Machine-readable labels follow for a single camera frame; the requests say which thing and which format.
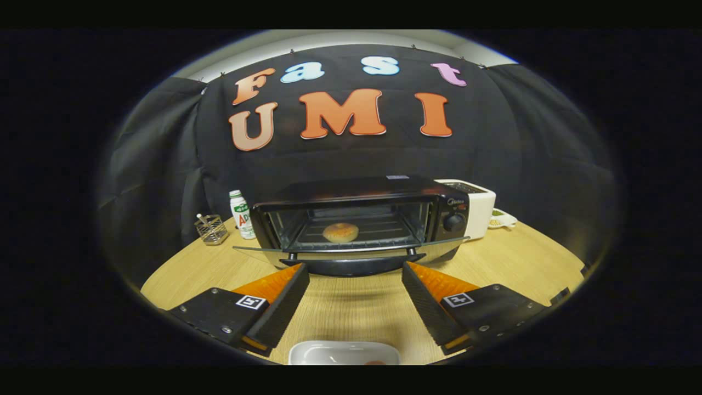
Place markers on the white bottle with green label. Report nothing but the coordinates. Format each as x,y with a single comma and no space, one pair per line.
242,216

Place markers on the small white dish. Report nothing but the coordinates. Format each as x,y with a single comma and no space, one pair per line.
503,220

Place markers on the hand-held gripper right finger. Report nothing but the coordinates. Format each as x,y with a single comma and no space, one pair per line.
425,307

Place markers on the white rectangular plate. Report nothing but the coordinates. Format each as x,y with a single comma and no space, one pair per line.
329,354

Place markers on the black toaster oven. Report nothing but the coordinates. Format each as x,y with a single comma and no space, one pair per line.
452,219

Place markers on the black chair backrest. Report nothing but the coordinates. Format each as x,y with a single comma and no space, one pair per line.
560,296
586,268

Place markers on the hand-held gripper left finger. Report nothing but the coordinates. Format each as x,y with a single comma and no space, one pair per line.
285,307

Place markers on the white bread toaster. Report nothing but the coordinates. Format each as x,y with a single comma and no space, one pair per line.
482,214

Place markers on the small white stick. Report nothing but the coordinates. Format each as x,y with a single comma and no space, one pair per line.
202,218

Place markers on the black backdrop cloth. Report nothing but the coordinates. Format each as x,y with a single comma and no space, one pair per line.
521,126

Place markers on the sugared donut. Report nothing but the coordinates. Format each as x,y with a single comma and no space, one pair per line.
340,233

